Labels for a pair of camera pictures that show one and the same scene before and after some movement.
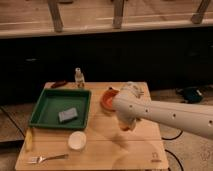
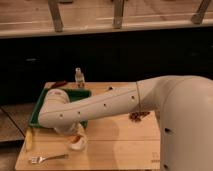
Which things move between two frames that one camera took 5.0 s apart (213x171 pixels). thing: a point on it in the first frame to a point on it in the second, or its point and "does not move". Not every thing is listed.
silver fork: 41,159 does not move
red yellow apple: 125,127 to 75,138
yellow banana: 28,140 does not move
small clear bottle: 79,78 does not move
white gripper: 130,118 to 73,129
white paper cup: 77,140 does not move
